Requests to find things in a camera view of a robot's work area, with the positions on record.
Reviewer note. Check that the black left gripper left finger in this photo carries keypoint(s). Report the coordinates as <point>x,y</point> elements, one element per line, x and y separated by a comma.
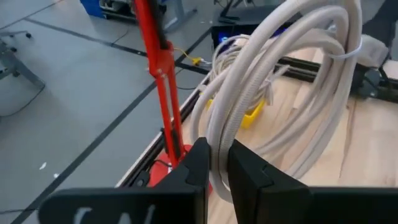
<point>186,186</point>

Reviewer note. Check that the blue box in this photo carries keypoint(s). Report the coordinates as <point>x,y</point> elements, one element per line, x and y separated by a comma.
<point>91,7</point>

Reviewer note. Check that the red desk lamp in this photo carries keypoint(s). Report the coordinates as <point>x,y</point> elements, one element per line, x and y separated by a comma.
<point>161,62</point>

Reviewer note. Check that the black computer tower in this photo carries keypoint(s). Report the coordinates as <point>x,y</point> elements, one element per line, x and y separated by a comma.
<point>233,31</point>

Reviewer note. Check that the yellow plastic bin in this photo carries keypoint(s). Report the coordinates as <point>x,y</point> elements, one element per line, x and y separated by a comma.
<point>250,119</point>

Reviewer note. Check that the black aluminium table frame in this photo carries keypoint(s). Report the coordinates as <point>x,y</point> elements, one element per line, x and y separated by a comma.
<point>298,66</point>

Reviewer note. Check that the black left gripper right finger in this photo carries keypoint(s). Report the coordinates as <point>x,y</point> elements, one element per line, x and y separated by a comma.
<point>264,193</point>

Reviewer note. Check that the grey desk leg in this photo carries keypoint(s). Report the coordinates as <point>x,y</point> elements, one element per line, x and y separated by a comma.
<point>180,12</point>

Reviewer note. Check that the grey office chair base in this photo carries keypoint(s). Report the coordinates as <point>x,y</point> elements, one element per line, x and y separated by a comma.
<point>18,67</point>

